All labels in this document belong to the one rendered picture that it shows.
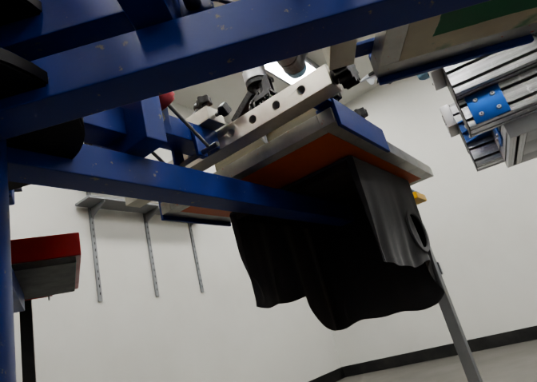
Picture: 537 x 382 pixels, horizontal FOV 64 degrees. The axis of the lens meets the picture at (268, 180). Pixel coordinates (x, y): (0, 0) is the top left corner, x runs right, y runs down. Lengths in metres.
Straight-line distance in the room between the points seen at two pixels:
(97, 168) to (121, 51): 0.27
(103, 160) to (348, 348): 4.70
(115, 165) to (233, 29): 0.37
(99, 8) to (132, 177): 0.31
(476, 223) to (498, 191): 0.37
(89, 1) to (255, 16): 0.22
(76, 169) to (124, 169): 0.09
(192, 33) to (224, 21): 0.04
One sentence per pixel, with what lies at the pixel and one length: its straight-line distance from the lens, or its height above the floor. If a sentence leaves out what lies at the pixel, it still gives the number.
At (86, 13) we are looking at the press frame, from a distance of 0.63.
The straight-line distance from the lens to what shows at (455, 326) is 1.83.
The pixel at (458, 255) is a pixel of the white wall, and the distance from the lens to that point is 4.80.
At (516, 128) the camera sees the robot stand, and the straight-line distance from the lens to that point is 1.40.
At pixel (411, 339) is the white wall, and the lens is 5.00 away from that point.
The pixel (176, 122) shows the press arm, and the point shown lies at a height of 1.03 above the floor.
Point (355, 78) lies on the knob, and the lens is 0.91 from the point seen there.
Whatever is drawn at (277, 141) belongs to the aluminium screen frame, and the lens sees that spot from 1.04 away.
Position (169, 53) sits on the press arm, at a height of 0.88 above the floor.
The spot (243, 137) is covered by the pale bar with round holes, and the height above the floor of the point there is 0.99.
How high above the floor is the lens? 0.54
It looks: 20 degrees up
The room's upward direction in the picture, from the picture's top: 15 degrees counter-clockwise
